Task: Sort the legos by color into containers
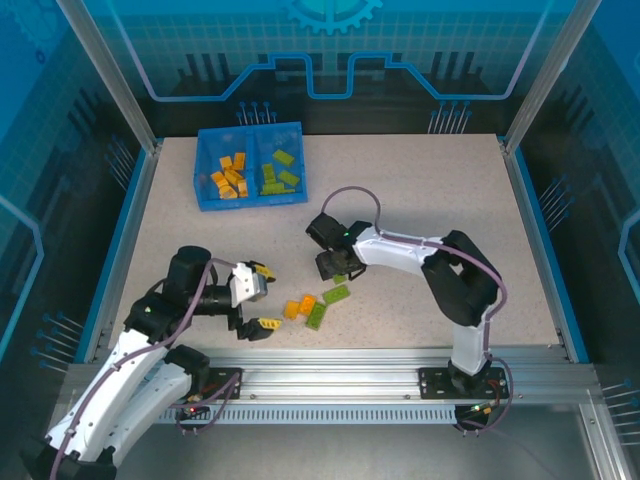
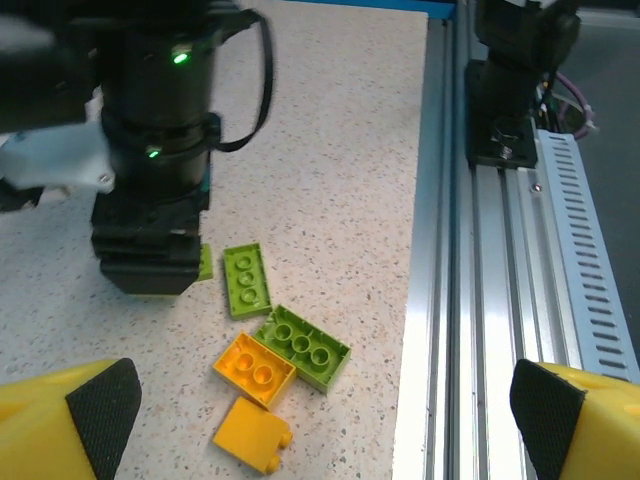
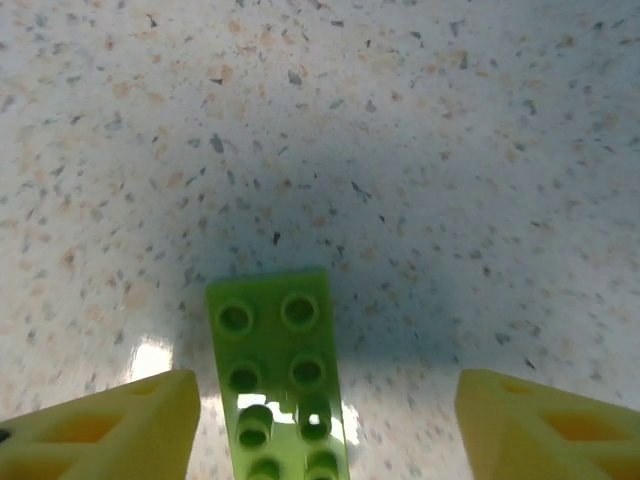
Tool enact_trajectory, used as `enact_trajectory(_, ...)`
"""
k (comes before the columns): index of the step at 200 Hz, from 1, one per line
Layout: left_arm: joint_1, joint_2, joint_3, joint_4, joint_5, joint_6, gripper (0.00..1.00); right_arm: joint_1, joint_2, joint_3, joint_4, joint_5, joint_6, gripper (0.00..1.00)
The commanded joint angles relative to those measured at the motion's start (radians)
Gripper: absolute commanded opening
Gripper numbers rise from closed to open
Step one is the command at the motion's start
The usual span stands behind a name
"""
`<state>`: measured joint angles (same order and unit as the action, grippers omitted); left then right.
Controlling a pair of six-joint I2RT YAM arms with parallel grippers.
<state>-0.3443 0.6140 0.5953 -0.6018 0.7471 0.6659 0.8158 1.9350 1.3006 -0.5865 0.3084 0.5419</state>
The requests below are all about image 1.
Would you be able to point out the green lego brick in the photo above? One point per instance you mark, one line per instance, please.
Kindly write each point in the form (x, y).
(288, 178)
(283, 157)
(268, 172)
(316, 316)
(267, 189)
(336, 294)
(339, 278)
(286, 190)

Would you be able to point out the aluminium table side rail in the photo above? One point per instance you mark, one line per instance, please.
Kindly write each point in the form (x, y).
(520, 200)
(148, 167)

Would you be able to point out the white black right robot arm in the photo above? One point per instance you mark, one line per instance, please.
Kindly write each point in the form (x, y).
(395, 252)

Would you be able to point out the aluminium frame post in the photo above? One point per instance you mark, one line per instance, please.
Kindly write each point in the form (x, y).
(111, 75)
(550, 75)

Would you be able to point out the lit connector plug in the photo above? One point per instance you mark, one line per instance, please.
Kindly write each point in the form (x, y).
(192, 411)
(482, 410)

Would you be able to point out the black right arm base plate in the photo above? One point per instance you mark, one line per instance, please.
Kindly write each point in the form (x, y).
(435, 382)

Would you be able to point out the aluminium mounting rail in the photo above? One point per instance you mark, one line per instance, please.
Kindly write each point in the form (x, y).
(330, 375)

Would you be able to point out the orange arch lego brick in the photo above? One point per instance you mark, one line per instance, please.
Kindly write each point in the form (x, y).
(218, 179)

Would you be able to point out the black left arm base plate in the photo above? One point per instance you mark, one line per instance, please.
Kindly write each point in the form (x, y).
(222, 375)

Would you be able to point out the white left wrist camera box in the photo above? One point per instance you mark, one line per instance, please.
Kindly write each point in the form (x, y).
(245, 285)

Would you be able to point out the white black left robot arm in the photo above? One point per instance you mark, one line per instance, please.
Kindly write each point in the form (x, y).
(115, 380)

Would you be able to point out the blue two-compartment plastic bin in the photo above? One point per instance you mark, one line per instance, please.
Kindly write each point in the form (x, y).
(290, 135)

